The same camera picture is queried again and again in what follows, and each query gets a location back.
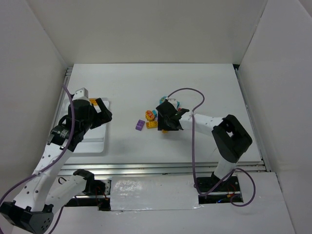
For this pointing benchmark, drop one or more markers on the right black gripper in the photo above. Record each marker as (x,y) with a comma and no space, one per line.
(165,113)

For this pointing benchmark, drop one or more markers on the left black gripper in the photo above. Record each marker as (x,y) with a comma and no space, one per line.
(101,114)

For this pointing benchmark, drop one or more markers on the round orange printed lego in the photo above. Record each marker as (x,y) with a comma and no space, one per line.
(149,115)

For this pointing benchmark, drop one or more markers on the small yellow lego brick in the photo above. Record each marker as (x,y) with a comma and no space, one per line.
(93,101)

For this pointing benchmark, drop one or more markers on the purple lego brick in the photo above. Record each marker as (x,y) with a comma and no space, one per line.
(140,124)

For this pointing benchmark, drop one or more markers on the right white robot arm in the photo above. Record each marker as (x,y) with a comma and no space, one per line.
(231,138)

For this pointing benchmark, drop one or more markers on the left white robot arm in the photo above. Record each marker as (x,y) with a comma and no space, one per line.
(33,209)

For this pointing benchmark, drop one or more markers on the teal printed round lego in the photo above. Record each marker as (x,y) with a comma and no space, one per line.
(163,99)

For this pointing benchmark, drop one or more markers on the white compartment sorting tray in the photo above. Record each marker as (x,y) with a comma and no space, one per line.
(93,141)

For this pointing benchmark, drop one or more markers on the white foil cover panel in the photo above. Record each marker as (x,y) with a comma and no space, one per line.
(155,193)

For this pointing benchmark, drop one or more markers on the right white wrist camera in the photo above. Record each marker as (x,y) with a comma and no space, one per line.
(173,101)

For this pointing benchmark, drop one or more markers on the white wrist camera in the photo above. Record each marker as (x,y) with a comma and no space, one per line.
(81,94)
(173,101)

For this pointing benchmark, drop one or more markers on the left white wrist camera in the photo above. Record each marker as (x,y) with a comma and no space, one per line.
(81,94)

